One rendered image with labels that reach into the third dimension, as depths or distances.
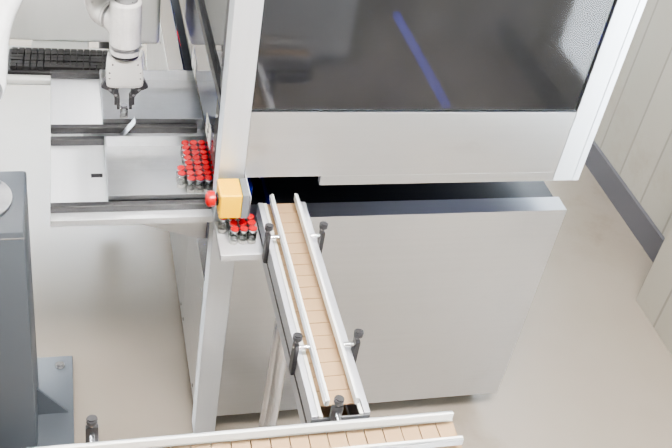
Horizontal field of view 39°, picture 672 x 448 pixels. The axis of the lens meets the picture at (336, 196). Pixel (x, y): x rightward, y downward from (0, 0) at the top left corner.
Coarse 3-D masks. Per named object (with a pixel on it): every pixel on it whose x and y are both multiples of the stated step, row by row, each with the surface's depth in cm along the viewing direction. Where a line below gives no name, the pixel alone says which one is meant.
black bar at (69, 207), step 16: (64, 208) 237; (80, 208) 239; (96, 208) 240; (112, 208) 241; (128, 208) 242; (144, 208) 243; (160, 208) 244; (176, 208) 245; (192, 208) 246; (208, 208) 248
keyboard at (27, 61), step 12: (12, 48) 303; (24, 48) 305; (36, 48) 306; (48, 48) 307; (12, 60) 298; (24, 60) 299; (36, 60) 300; (48, 60) 301; (60, 60) 302; (72, 60) 303; (84, 60) 304; (96, 60) 305; (12, 72) 296; (24, 72) 296; (36, 72) 297; (48, 72) 298
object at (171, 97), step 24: (144, 72) 289; (168, 72) 291; (192, 72) 293; (120, 96) 282; (144, 96) 284; (168, 96) 286; (192, 96) 288; (120, 120) 268; (144, 120) 269; (168, 120) 271; (192, 120) 273
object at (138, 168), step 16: (112, 144) 262; (128, 144) 263; (144, 144) 264; (160, 144) 265; (176, 144) 267; (112, 160) 257; (128, 160) 258; (144, 160) 260; (160, 160) 261; (176, 160) 262; (112, 176) 252; (128, 176) 253; (144, 176) 254; (160, 176) 255; (112, 192) 247; (128, 192) 248; (144, 192) 249; (160, 192) 250; (176, 192) 251
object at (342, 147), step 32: (640, 0) 231; (608, 32) 235; (608, 64) 241; (608, 96) 248; (256, 128) 230; (288, 128) 232; (320, 128) 234; (352, 128) 236; (384, 128) 238; (416, 128) 241; (448, 128) 243; (480, 128) 245; (512, 128) 248; (544, 128) 250; (576, 128) 253; (256, 160) 236; (288, 160) 238; (320, 160) 240; (352, 160) 243; (384, 160) 245; (416, 160) 247; (448, 160) 250; (480, 160) 252; (512, 160) 255; (544, 160) 257; (576, 160) 260
